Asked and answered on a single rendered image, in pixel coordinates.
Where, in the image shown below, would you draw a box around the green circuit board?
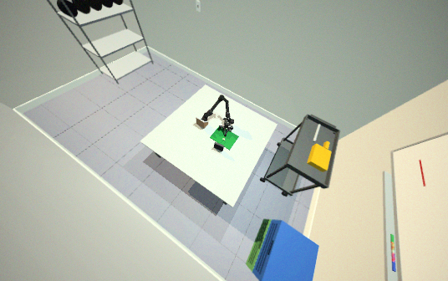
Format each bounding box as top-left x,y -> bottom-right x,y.
210,127 -> 239,150

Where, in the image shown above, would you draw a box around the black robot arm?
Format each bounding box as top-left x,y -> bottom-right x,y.
201,95 -> 234,126

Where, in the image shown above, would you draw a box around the grey square computer fan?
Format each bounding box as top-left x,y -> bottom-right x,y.
214,142 -> 224,151

